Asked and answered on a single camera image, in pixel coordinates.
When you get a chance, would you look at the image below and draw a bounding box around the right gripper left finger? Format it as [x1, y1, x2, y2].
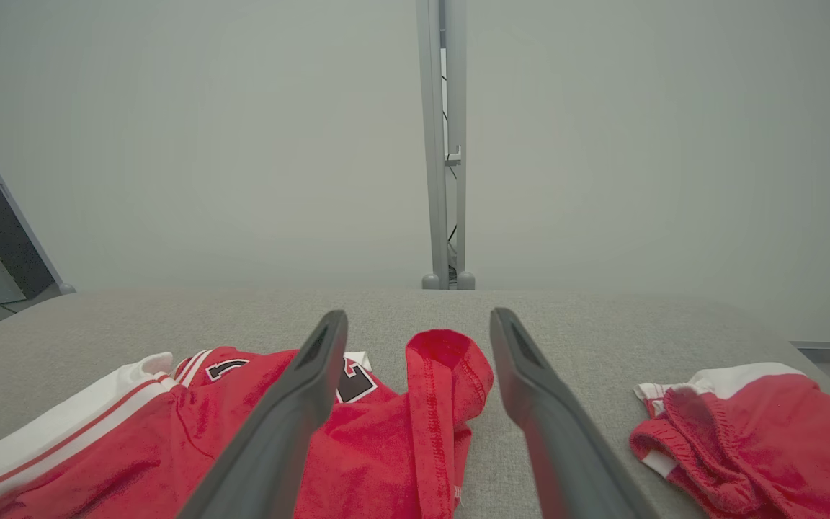
[176, 309, 349, 519]

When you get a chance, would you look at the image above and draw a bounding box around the red basketball shorts white trim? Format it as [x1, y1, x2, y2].
[630, 363, 830, 519]

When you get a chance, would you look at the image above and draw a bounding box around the grey metal partition post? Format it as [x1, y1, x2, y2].
[416, 0, 476, 291]

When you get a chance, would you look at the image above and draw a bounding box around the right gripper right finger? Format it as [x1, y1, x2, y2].
[490, 307, 661, 519]

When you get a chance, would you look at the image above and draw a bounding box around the computer tower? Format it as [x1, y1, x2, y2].
[0, 162, 55, 303]

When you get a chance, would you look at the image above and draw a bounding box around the grey partition frame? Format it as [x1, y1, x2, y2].
[0, 94, 76, 295]

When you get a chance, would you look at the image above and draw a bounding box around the red basketball jersey white trim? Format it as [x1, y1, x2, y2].
[0, 329, 495, 519]

